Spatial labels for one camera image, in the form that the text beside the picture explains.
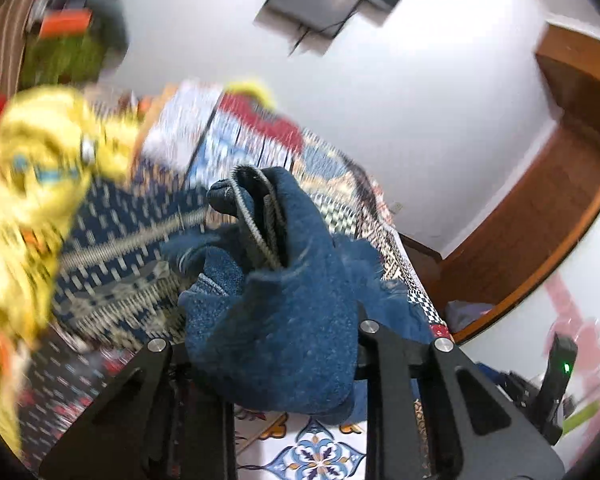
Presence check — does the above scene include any bluish cloth on floor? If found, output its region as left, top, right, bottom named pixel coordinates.
left=445, top=300, right=496, bottom=333

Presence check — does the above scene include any blue denim jacket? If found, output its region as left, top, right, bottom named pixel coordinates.
left=160, top=164, right=433, bottom=423

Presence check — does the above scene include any wooden door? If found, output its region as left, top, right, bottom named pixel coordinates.
left=450, top=20, right=600, bottom=346

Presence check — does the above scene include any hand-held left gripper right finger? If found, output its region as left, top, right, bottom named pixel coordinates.
left=354, top=319, right=566, bottom=480

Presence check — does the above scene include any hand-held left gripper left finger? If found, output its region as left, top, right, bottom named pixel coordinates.
left=39, top=338, right=237, bottom=480

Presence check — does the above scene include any white floral pillow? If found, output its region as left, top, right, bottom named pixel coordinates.
left=142, top=82, right=226, bottom=176

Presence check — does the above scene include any yellow plush toy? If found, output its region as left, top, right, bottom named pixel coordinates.
left=225, top=79, right=277, bottom=111

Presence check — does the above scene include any green cloth covered table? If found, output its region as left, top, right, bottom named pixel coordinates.
left=20, top=35, right=106, bottom=88

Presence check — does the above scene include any orange box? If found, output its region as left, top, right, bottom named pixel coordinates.
left=39, top=9, right=92, bottom=38

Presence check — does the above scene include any black monitor cable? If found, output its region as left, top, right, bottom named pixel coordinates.
left=287, top=27, right=312, bottom=57

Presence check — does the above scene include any small black wall monitor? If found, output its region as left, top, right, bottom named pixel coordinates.
left=262, top=0, right=363, bottom=40

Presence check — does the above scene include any yellow cartoon blanket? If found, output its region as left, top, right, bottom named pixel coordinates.
left=0, top=85, right=136, bottom=456

